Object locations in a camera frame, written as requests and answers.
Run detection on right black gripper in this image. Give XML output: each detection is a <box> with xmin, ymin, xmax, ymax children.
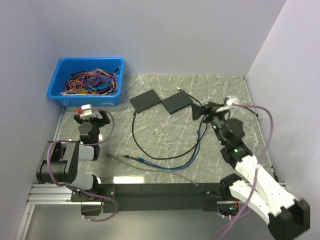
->
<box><xmin>190</xmin><ymin>102</ymin><xmax>229</xmax><ymax>145</ymax></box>

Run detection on black ethernet cable long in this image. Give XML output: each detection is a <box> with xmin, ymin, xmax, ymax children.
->
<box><xmin>132</xmin><ymin>86</ymin><xmax>263</xmax><ymax>160</ymax></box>

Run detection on black cable gold plug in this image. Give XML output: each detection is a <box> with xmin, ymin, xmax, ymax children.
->
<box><xmin>122</xmin><ymin>119</ymin><xmax>208</xmax><ymax>169</ymax></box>

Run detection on black network switch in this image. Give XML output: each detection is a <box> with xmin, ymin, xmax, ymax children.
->
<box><xmin>129</xmin><ymin>89</ymin><xmax>162</xmax><ymax>113</ymax></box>
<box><xmin>161</xmin><ymin>90</ymin><xmax>193</xmax><ymax>115</ymax></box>

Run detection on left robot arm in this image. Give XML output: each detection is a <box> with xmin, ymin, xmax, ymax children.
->
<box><xmin>36</xmin><ymin>107</ymin><xmax>115</xmax><ymax>201</ymax></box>

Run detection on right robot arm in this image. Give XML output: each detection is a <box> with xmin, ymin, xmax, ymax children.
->
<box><xmin>190</xmin><ymin>99</ymin><xmax>311</xmax><ymax>240</ymax></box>

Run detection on blue plastic bin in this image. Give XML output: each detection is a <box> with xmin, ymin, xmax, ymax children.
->
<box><xmin>47</xmin><ymin>57</ymin><xmax>125</xmax><ymax>107</ymax></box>

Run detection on black base crossbar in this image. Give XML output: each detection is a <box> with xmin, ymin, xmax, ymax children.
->
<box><xmin>70</xmin><ymin>183</ymin><xmax>241</xmax><ymax>214</ymax></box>

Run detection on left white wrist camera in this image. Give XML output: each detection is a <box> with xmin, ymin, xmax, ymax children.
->
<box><xmin>77</xmin><ymin>104</ymin><xmax>95</xmax><ymax>120</ymax></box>

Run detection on tangled coloured wires bundle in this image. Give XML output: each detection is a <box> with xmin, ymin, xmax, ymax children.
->
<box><xmin>60</xmin><ymin>65</ymin><xmax>122</xmax><ymax>97</ymax></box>

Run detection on blue ethernet cable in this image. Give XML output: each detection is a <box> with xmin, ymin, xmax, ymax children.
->
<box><xmin>138</xmin><ymin>128</ymin><xmax>202</xmax><ymax>171</ymax></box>

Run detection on grey ethernet cable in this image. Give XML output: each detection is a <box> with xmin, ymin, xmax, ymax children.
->
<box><xmin>106</xmin><ymin>152</ymin><xmax>199</xmax><ymax>187</ymax></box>

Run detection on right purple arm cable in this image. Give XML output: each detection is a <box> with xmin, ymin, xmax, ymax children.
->
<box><xmin>212</xmin><ymin>104</ymin><xmax>274</xmax><ymax>240</ymax></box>

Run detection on aluminium frame rail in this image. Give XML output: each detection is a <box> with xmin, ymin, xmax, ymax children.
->
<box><xmin>14</xmin><ymin>107</ymin><xmax>298</xmax><ymax>240</ymax></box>

